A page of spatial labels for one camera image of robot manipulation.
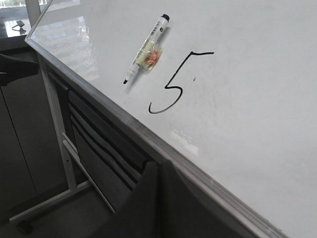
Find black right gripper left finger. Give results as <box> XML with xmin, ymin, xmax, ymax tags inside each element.
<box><xmin>90</xmin><ymin>162</ymin><xmax>159</xmax><ymax>238</ymax></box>

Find grey whiteboard stand frame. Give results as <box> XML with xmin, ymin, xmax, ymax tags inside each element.
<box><xmin>9</xmin><ymin>56</ymin><xmax>115</xmax><ymax>224</ymax></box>

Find white marker with taped magnet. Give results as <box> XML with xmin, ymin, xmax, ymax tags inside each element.
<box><xmin>123</xmin><ymin>14</ymin><xmax>170</xmax><ymax>84</ymax></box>

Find white whiteboard with frame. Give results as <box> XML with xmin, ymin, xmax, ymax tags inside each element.
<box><xmin>26</xmin><ymin>0</ymin><xmax>317</xmax><ymax>238</ymax></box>

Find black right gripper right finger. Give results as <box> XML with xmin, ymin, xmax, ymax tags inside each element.
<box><xmin>160</xmin><ymin>161</ymin><xmax>245</xmax><ymax>238</ymax></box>

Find black felt storage pockets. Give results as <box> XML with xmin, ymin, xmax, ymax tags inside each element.
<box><xmin>55</xmin><ymin>81</ymin><xmax>152</xmax><ymax>210</ymax></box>

